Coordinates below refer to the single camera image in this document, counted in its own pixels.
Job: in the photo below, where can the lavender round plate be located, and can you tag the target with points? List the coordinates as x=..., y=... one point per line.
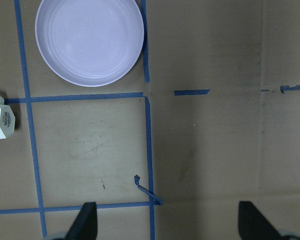
x=89, y=43

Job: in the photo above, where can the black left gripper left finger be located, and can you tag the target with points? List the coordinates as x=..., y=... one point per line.
x=85, y=225

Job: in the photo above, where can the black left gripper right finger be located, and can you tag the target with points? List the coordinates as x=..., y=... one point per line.
x=253, y=225

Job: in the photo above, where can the brown paper table cover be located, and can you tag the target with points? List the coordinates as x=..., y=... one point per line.
x=209, y=116

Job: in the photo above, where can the white faceted mug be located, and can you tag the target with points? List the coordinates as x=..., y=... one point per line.
x=7, y=120

